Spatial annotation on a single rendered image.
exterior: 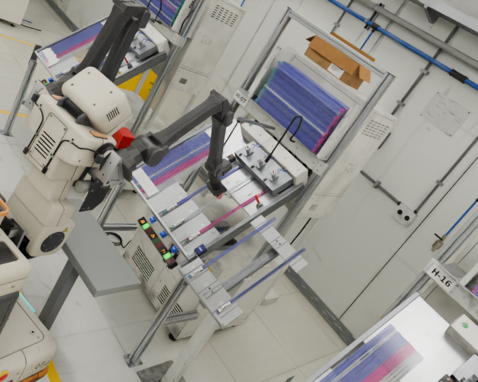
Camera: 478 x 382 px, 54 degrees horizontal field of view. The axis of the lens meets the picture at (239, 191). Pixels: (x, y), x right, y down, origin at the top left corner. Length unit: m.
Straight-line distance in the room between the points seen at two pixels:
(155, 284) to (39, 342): 0.95
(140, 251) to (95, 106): 1.55
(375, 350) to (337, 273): 2.01
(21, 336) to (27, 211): 0.56
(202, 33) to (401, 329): 2.33
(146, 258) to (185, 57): 1.44
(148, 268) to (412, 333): 1.61
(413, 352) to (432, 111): 2.14
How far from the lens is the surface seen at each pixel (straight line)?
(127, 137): 2.98
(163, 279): 2.91
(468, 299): 2.15
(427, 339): 2.17
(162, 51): 3.38
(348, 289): 4.01
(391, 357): 2.09
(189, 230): 2.37
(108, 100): 1.68
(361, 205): 3.93
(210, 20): 3.46
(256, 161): 2.50
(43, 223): 1.88
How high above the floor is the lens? 1.92
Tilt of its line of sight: 21 degrees down
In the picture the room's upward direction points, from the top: 33 degrees clockwise
